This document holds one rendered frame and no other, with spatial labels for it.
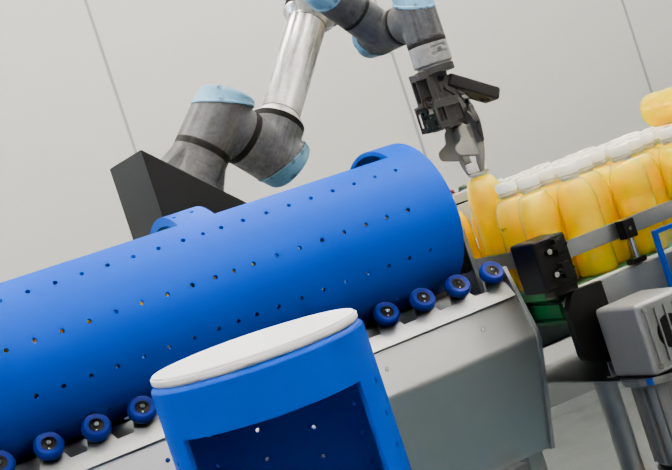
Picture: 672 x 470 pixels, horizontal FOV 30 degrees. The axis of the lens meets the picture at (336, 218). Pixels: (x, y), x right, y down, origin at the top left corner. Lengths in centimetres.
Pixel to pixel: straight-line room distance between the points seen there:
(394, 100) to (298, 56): 255
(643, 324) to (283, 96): 93
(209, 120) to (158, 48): 247
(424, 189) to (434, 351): 28
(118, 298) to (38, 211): 286
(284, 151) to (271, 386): 112
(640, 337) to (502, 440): 33
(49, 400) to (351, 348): 54
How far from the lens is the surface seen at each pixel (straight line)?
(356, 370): 154
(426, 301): 215
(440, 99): 233
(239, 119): 249
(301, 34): 269
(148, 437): 194
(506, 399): 223
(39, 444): 191
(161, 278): 194
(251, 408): 148
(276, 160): 254
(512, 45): 547
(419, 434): 214
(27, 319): 188
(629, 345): 213
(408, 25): 236
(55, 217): 477
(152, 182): 231
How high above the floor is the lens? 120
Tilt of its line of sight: 1 degrees down
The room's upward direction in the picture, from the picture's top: 18 degrees counter-clockwise
